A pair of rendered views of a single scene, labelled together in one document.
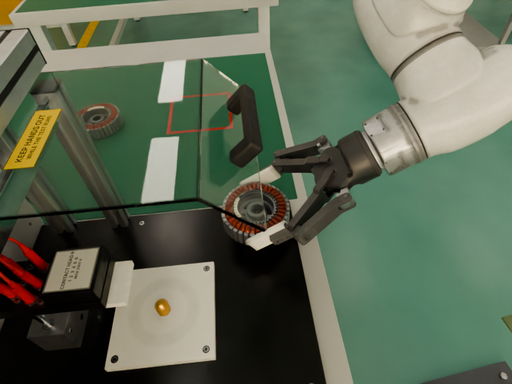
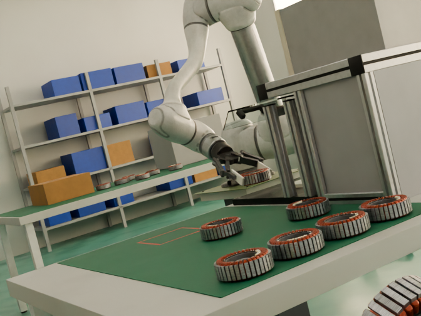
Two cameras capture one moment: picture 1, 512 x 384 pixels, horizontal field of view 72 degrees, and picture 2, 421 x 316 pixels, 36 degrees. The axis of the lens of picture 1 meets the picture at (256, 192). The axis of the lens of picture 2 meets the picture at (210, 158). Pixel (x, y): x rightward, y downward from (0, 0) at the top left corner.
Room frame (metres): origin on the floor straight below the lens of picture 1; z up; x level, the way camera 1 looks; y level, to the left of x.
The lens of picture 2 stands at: (1.52, 1.88, 1.05)
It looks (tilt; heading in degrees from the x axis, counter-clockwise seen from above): 3 degrees down; 242
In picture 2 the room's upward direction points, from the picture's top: 14 degrees counter-clockwise
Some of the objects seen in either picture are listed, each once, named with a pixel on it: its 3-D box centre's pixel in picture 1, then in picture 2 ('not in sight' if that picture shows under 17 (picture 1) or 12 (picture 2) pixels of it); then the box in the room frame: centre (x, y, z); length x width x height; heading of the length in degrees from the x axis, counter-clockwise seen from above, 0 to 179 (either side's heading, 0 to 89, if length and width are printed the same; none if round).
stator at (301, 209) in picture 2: not in sight; (307, 208); (0.54, 0.51, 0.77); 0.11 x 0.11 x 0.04
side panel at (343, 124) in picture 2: not in sight; (344, 143); (0.41, 0.56, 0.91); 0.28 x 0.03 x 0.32; 92
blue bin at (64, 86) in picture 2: not in sight; (61, 88); (-0.98, -6.16, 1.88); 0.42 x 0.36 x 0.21; 93
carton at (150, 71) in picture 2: not in sight; (153, 72); (-2.30, -6.22, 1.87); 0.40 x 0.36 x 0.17; 91
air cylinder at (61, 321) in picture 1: (62, 316); not in sight; (0.22, 0.29, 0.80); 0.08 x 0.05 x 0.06; 2
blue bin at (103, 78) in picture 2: not in sight; (92, 81); (-1.40, -6.18, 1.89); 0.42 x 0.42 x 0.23; 1
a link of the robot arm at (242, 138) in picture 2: not in sight; (241, 143); (0.03, -0.58, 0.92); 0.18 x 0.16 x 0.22; 128
